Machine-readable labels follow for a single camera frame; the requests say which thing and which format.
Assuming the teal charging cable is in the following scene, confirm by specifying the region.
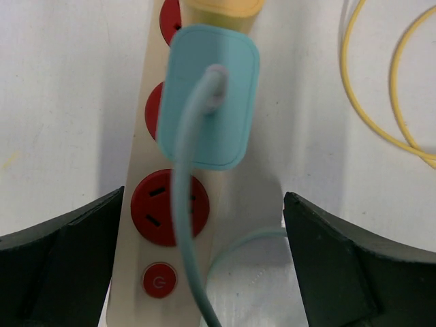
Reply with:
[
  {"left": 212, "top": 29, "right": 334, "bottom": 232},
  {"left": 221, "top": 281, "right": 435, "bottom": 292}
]
[{"left": 172, "top": 64, "right": 289, "bottom": 327}]

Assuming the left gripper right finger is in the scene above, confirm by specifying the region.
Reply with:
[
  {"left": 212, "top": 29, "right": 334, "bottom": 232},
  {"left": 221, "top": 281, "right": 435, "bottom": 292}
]
[{"left": 283, "top": 192, "right": 435, "bottom": 326}]

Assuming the yellow charger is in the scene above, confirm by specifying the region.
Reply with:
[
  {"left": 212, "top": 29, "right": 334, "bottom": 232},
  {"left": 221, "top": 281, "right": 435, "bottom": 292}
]
[{"left": 179, "top": 0, "right": 265, "bottom": 35}]

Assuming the beige red power strip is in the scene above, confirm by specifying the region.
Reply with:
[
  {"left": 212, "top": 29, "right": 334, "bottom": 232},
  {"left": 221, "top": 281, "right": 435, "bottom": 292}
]
[{"left": 106, "top": 1, "right": 225, "bottom": 326}]

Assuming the teal charger with cable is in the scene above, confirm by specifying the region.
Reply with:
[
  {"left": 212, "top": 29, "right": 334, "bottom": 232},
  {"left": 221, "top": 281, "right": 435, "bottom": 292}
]
[{"left": 157, "top": 25, "right": 260, "bottom": 170}]

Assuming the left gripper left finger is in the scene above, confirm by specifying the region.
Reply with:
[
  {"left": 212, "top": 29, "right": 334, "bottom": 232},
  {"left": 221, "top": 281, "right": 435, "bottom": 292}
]
[{"left": 1, "top": 188, "right": 124, "bottom": 326}]

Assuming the yellow charging cable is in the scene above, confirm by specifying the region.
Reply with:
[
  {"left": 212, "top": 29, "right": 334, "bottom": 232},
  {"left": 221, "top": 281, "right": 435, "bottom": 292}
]
[{"left": 340, "top": 0, "right": 436, "bottom": 171}]

